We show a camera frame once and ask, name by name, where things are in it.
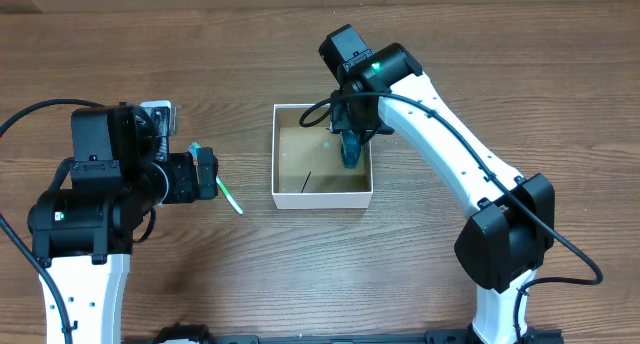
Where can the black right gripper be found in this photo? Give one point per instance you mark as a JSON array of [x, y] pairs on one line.
[[351, 125]]

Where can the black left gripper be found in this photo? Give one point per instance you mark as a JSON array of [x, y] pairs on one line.
[[205, 172]]

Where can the blue mouthwash bottle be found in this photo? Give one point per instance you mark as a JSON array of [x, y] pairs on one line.
[[350, 149]]

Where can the green white toothbrush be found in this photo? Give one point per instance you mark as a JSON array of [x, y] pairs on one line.
[[228, 196]]

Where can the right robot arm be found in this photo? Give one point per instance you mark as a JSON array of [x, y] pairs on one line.
[[508, 217]]

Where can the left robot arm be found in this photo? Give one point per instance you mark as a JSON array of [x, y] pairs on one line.
[[83, 225]]

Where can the white cardboard box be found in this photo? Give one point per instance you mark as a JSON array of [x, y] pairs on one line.
[[297, 150]]

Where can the black stick in box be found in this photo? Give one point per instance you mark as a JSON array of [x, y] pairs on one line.
[[305, 182]]

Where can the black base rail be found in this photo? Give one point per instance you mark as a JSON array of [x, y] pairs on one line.
[[193, 334]]

